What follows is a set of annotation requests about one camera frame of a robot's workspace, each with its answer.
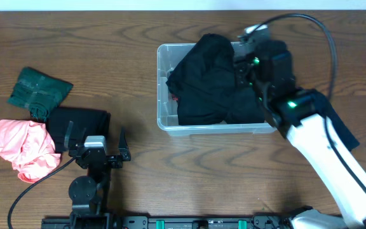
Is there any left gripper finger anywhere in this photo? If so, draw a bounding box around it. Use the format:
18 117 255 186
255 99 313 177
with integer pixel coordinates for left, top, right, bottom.
64 121 74 150
118 127 129 155

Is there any black cloth with tape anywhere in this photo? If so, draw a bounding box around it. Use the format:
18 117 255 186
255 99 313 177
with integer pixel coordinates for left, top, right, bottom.
46 107 111 153

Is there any pink cloth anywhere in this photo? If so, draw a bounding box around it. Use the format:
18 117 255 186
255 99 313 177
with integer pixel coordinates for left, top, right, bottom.
0 120 61 184

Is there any dark green cloth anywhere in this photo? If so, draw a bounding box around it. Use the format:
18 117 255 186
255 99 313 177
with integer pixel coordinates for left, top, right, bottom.
7 67 73 122

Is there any dark navy cloth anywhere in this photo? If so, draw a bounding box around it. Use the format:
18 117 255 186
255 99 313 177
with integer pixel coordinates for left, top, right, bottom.
313 89 360 151

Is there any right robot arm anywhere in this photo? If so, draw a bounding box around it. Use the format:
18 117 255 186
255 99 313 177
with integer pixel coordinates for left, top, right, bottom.
234 39 366 228

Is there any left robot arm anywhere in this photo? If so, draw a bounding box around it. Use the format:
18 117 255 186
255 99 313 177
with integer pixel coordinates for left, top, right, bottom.
63 128 132 229

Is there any clear plastic storage bin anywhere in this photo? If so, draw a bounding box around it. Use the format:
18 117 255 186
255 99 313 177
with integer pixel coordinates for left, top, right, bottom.
157 43 276 136

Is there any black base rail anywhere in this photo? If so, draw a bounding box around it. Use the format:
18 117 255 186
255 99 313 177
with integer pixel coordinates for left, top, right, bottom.
41 216 294 229

